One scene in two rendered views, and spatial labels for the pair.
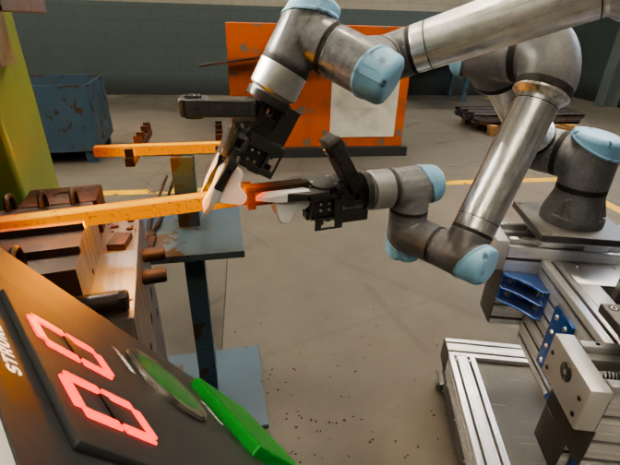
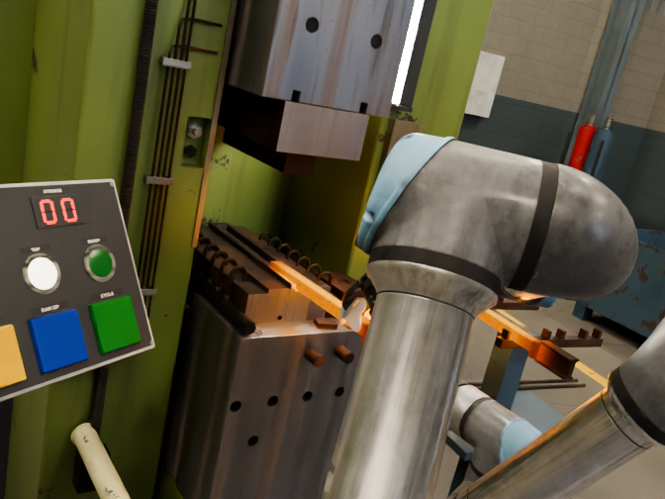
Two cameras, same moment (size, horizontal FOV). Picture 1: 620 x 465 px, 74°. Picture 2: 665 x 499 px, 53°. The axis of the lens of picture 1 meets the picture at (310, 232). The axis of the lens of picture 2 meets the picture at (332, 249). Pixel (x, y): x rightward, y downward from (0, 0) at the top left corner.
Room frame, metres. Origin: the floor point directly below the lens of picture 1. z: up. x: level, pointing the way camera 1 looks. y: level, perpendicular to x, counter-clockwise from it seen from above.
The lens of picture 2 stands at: (0.19, -0.93, 1.45)
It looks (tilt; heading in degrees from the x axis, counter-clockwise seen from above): 15 degrees down; 72
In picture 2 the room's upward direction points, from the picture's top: 13 degrees clockwise
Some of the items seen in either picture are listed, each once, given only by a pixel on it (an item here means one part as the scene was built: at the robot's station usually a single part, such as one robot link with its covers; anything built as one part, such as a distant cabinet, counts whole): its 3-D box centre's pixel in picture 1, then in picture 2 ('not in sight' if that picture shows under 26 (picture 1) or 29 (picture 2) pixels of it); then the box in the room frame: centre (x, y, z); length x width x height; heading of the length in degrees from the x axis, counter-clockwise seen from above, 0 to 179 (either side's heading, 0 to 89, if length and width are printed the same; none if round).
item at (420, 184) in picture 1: (412, 186); (505, 441); (0.75, -0.20, 0.99); 0.11 x 0.08 x 0.09; 110
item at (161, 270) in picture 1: (154, 275); (314, 357); (0.59, 0.27, 0.87); 0.04 x 0.03 x 0.03; 110
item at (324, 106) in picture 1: (305, 89); not in sight; (4.61, 0.08, 0.62); 2.10 x 1.12 x 1.25; 99
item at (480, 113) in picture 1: (516, 119); not in sight; (5.86, -2.86, 0.12); 1.58 x 0.80 x 0.24; 99
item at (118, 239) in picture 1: (119, 241); (326, 323); (0.62, 0.33, 0.92); 0.04 x 0.03 x 0.01; 6
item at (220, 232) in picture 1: (190, 225); (491, 413); (1.11, 0.36, 0.71); 0.40 x 0.30 x 0.02; 12
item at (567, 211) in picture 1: (576, 201); not in sight; (0.99, -0.69, 0.87); 0.15 x 0.15 x 0.10
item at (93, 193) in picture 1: (66, 211); (339, 294); (0.68, 0.45, 0.95); 0.12 x 0.09 x 0.07; 110
